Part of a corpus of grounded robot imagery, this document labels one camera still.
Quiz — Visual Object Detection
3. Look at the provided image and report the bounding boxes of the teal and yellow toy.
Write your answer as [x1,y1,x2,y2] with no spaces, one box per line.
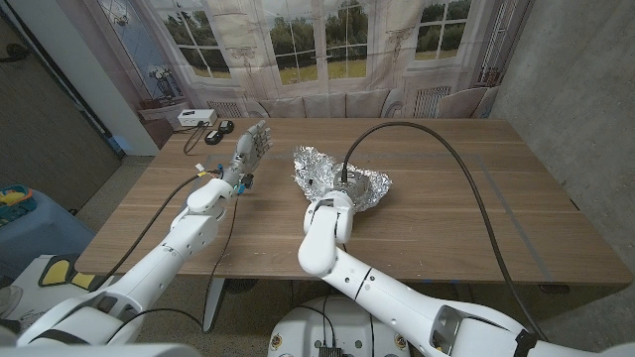
[0,184,39,227]

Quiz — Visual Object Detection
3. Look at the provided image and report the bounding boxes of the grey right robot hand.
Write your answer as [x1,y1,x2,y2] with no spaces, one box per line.
[337,166,371,199]

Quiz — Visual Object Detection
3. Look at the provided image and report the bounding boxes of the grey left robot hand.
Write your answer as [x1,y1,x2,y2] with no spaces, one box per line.
[222,120,274,189]

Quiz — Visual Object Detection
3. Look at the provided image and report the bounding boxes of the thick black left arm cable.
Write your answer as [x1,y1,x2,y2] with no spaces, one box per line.
[88,171,224,294]

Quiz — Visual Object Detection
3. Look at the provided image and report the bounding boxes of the wooden table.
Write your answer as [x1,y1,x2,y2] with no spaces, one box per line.
[73,117,634,343]

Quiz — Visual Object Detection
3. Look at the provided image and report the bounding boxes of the black torso cable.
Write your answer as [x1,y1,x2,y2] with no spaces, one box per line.
[295,304,338,348]

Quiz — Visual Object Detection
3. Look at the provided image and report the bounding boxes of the black power strip cable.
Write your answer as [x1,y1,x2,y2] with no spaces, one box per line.
[173,121,212,156]

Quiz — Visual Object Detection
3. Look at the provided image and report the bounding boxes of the printed window backdrop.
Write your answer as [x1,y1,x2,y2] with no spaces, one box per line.
[57,0,535,150]

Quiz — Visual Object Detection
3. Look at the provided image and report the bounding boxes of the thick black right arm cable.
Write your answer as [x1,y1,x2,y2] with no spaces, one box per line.
[340,121,550,343]

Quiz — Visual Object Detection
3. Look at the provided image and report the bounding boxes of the thin black left arm wire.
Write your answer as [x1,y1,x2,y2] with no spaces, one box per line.
[106,195,243,346]

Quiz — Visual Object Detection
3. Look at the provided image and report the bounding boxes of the blue storage bin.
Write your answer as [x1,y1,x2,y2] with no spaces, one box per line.
[0,187,98,279]

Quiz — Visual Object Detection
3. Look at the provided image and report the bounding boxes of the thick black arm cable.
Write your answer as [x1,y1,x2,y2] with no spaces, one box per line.
[340,121,550,343]
[88,171,224,294]

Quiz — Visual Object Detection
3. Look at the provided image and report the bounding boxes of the aluminum foil sheet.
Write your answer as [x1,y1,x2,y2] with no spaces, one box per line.
[292,145,393,213]

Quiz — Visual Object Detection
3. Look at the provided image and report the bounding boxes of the white yellow floor mat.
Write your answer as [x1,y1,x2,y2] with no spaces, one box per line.
[0,253,125,328]

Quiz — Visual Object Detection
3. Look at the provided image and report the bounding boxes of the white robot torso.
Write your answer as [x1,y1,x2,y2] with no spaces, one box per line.
[267,296,412,357]

